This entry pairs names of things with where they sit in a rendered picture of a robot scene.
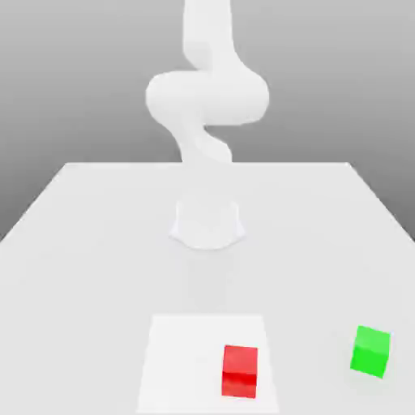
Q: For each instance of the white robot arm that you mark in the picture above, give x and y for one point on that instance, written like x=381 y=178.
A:
x=207 y=97

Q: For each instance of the small red cube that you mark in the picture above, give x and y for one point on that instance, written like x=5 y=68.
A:
x=240 y=369

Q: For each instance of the small green cube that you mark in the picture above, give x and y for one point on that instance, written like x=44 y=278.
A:
x=370 y=351

